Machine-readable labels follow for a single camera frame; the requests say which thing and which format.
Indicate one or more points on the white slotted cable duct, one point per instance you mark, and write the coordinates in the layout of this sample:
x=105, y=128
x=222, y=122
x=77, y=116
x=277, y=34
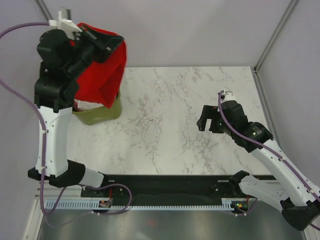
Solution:
x=105, y=204

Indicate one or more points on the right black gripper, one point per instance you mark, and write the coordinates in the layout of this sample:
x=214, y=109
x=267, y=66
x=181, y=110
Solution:
x=209, y=112

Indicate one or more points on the right aluminium frame post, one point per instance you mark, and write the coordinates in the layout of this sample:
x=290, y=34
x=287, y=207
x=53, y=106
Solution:
x=275, y=34

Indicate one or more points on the red t shirt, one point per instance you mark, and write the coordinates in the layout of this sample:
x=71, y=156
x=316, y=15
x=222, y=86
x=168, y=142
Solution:
x=100, y=82

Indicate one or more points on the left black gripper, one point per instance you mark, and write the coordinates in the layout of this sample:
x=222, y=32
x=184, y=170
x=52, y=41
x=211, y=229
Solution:
x=106, y=43

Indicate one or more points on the pink folded t shirt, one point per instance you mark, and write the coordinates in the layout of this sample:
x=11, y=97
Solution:
x=79, y=105

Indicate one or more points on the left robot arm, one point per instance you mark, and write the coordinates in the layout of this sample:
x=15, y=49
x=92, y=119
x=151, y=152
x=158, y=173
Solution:
x=64, y=60

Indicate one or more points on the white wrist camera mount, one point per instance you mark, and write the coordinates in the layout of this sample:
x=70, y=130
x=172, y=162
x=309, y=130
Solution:
x=64, y=22

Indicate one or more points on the aluminium frame post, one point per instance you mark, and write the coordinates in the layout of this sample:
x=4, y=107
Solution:
x=44, y=9
x=275, y=34

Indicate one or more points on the aluminium rail profile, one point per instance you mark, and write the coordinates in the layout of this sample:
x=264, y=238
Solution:
x=70, y=193

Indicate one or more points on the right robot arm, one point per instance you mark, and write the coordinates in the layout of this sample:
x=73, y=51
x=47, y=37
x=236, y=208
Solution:
x=295, y=196

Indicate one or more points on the olive green plastic bin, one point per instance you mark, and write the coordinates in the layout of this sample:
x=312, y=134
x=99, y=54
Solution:
x=100, y=114

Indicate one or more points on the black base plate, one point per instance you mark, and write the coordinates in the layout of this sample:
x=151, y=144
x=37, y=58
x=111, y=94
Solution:
x=167, y=189

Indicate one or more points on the left aluminium frame post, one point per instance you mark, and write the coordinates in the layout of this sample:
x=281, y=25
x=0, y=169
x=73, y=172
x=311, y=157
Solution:
x=44, y=9

